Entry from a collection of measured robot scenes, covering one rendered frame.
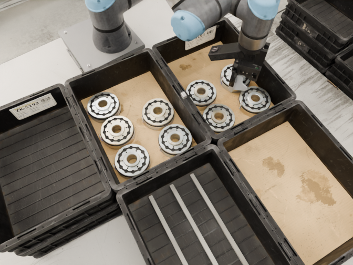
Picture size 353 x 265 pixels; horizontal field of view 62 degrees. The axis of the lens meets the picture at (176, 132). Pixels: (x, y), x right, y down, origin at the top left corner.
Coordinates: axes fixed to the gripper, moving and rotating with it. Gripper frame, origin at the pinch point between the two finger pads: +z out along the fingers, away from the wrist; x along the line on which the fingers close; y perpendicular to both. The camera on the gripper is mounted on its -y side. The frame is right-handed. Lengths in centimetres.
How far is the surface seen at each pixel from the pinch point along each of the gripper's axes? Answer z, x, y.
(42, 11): 85, 78, -172
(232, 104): 2.1, -6.7, 2.6
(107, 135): -1.0, -34.1, -29.1
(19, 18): 85, 65, -184
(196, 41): -3.0, 10.5, -17.1
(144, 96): 2.1, -14.9, -26.2
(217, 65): 2.1, 7.5, -7.4
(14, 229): 2, -68, -40
